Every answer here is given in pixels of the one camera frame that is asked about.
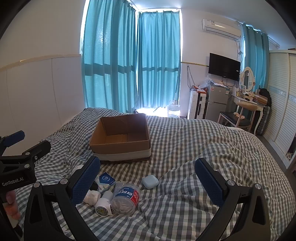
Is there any grey fridge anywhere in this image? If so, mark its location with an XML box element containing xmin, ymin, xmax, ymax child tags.
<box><xmin>205</xmin><ymin>84</ymin><xmax>232</xmax><ymax>124</ymax></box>

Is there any white suitcase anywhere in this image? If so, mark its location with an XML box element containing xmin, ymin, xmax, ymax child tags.
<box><xmin>188</xmin><ymin>89</ymin><xmax>208</xmax><ymax>120</ymax></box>

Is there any narrow teal curtain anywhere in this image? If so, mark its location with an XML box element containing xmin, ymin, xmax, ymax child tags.
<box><xmin>242</xmin><ymin>23</ymin><xmax>270</xmax><ymax>90</ymax></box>

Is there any black wall television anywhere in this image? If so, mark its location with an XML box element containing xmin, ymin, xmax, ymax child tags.
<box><xmin>208</xmin><ymin>53</ymin><xmax>241</xmax><ymax>81</ymax></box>

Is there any white oval mirror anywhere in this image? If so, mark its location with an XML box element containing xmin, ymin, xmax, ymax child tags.
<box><xmin>240</xmin><ymin>67</ymin><xmax>255</xmax><ymax>94</ymax></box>

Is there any clear water jug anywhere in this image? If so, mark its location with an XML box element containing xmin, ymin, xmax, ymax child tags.
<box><xmin>167</xmin><ymin>103</ymin><xmax>181</xmax><ymax>118</ymax></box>

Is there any wall cable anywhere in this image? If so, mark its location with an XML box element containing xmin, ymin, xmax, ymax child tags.
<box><xmin>187</xmin><ymin>66</ymin><xmax>194</xmax><ymax>90</ymax></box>

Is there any black bag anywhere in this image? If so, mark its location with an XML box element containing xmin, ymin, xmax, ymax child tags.
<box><xmin>259</xmin><ymin>88</ymin><xmax>271</xmax><ymax>107</ymax></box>

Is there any white vanity table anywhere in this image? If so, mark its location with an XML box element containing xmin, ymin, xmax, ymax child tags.
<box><xmin>231</xmin><ymin>91</ymin><xmax>265</xmax><ymax>136</ymax></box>

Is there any white tissue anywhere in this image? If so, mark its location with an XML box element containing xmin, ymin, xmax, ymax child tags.
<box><xmin>83</xmin><ymin>189</ymin><xmax>101</xmax><ymax>205</ymax></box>

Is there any wide teal curtain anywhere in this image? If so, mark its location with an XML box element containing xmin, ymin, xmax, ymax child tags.
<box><xmin>81</xmin><ymin>0</ymin><xmax>139</xmax><ymax>114</ymax></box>

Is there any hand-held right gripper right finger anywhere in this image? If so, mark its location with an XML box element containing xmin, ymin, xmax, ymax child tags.
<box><xmin>194</xmin><ymin>158</ymin><xmax>271</xmax><ymax>241</ymax></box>

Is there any brown cardboard box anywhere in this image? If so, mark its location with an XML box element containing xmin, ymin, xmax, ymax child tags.
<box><xmin>89</xmin><ymin>113</ymin><xmax>152</xmax><ymax>163</ymax></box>

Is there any clear plastic bottle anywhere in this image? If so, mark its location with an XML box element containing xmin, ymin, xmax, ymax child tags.
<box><xmin>111</xmin><ymin>183</ymin><xmax>141</xmax><ymax>216</ymax></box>

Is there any white air conditioner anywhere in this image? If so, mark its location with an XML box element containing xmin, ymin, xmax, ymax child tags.
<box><xmin>202</xmin><ymin>19</ymin><xmax>242</xmax><ymax>39</ymax></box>

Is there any black seat chair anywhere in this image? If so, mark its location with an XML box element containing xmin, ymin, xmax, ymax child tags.
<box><xmin>217</xmin><ymin>108</ymin><xmax>251</xmax><ymax>131</ymax></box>

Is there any person's left hand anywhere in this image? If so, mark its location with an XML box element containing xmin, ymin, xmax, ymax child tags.
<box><xmin>6</xmin><ymin>189</ymin><xmax>22</xmax><ymax>221</ymax></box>

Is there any small white bottle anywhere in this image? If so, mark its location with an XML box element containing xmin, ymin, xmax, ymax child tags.
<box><xmin>95</xmin><ymin>190</ymin><xmax>114</xmax><ymax>217</ymax></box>

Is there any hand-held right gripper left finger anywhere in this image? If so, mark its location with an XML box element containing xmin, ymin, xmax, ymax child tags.
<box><xmin>23</xmin><ymin>156</ymin><xmax>109</xmax><ymax>241</ymax></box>

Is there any blue tissue pack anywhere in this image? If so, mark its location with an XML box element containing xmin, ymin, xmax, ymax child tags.
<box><xmin>95</xmin><ymin>172</ymin><xmax>116</xmax><ymax>194</ymax></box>

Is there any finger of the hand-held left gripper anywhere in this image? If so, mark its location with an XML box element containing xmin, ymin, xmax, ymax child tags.
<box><xmin>0</xmin><ymin>130</ymin><xmax>25</xmax><ymax>150</ymax></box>
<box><xmin>0</xmin><ymin>140</ymin><xmax>51</xmax><ymax>168</ymax></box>

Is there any light blue earbuds case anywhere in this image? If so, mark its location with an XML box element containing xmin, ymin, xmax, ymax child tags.
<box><xmin>142</xmin><ymin>175</ymin><xmax>159</xmax><ymax>190</ymax></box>

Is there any white slatted wardrobe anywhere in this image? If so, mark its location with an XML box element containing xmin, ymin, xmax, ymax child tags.
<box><xmin>262</xmin><ymin>49</ymin><xmax>296</xmax><ymax>169</ymax></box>

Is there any clear plastic bag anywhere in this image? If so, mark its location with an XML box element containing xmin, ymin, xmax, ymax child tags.
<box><xmin>199</xmin><ymin>76</ymin><xmax>216</xmax><ymax>90</ymax></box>

